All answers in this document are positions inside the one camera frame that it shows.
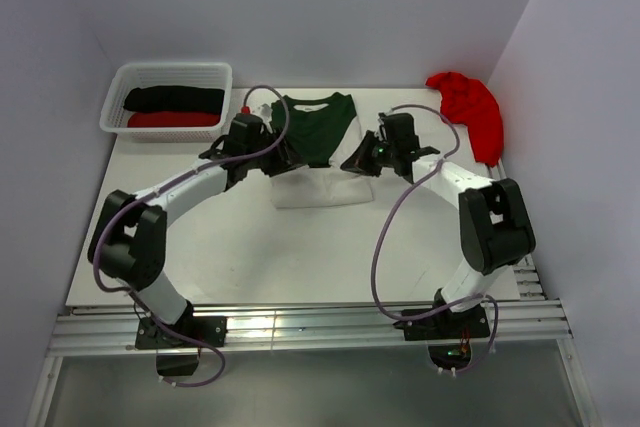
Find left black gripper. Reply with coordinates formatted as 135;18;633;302
245;126;306;178

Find crumpled red t shirt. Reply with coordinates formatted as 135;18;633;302
425;72;504;167

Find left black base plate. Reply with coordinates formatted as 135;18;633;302
134;316;227;350

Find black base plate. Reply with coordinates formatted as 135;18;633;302
393;306;491;341
134;316;227;350

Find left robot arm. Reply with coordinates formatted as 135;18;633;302
87;113;304;346

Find aluminium frame rail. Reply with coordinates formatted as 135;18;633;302
24;161;601;427

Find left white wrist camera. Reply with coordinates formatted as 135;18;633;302
240;103;272;118

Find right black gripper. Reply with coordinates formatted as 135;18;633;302
341;130;398;177

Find white and green t shirt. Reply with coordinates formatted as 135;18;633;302
263;92;374;209

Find rolled red t shirt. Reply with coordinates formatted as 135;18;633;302
127;111;220;128

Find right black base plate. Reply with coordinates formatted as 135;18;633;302
393;306;491;341

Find white plastic basket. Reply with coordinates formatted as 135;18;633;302
99;62;232;142

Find rolled black t shirt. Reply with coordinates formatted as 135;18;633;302
123;86;225;114

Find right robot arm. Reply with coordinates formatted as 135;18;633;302
341;106;536;337

